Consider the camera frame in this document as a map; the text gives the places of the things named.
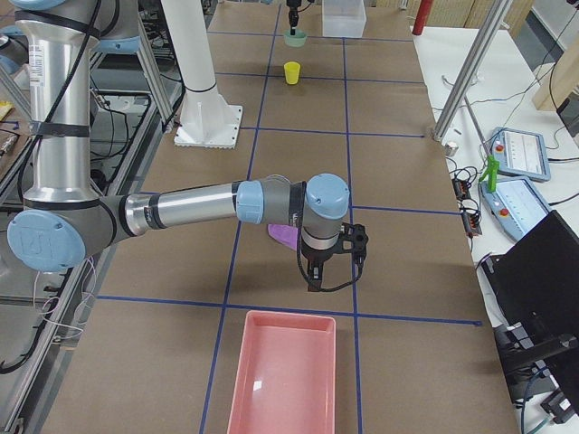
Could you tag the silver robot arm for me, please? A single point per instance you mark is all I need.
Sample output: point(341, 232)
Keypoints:
point(298, 3)
point(64, 221)

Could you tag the translucent plastic storage box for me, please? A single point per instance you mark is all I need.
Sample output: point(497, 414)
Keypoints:
point(343, 18)

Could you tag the green ceramic bowl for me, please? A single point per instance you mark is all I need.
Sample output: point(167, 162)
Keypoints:
point(295, 38)

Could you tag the lower blue teach pendant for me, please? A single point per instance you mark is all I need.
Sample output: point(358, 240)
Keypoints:
point(516, 204)

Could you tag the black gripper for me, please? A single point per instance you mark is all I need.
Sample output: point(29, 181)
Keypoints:
point(293, 18)
point(316, 255)

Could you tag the yellow plastic cup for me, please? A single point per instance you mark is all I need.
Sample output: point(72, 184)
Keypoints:
point(292, 72)

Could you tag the blue teach pendant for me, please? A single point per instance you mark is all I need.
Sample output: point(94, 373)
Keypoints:
point(516, 204)
point(520, 153)

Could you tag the green handled reacher grabber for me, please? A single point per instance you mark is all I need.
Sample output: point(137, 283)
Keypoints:
point(490, 164)

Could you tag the red fire extinguisher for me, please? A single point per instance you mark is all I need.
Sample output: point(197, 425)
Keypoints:
point(422, 16)

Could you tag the small silver metal cylinder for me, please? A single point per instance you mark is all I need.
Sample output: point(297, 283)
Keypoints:
point(451, 148)

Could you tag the pink plastic tray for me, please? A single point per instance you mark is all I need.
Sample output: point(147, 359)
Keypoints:
point(286, 375)

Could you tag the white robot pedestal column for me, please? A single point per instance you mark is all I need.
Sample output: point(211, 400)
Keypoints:
point(206, 119)

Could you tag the upper blue teach pendant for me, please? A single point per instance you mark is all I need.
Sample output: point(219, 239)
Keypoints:
point(520, 153)

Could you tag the aluminium frame post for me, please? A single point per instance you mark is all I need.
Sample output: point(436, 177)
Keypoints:
point(473, 60)

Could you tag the purple cloth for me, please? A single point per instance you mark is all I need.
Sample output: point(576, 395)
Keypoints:
point(284, 234)

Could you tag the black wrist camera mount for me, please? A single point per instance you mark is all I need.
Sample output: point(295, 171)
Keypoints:
point(352, 239)

